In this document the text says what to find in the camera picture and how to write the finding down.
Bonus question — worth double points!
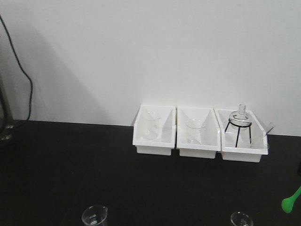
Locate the green plastic spoon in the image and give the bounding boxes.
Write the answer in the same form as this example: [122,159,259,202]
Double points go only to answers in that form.
[281,187,301,213]

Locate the glass beaker in left bin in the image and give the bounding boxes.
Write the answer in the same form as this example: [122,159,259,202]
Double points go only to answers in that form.
[142,110,160,140]

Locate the glass beaker in bin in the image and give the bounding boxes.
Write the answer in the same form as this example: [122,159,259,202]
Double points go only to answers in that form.
[142,110,160,140]
[185,119,205,145]

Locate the left white storage bin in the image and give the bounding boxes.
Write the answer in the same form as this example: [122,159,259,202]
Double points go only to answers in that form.
[133,105,176,156]

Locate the white storage bin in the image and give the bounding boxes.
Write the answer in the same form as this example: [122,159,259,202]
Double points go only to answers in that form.
[214,109,269,162]
[176,106,221,159]
[133,105,176,156]

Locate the glass beaker in middle bin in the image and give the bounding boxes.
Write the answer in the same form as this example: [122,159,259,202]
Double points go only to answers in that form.
[185,119,205,145]

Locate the middle white storage bin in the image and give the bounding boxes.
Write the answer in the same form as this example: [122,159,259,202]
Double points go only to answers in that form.
[176,106,221,159]

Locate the round glass flask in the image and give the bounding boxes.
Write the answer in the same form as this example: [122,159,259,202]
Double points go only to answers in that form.
[229,104,252,128]

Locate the right white storage bin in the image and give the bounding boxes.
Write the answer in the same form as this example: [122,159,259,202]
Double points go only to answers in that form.
[214,109,269,162]

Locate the clear glass beaker on table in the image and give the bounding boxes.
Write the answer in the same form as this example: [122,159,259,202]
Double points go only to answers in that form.
[81,205,109,226]

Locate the black wire tripod stand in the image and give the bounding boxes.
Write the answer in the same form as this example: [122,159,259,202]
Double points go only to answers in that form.
[224,118,252,147]

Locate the black cable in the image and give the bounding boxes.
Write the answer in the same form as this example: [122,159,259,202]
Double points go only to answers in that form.
[0,14,33,121]

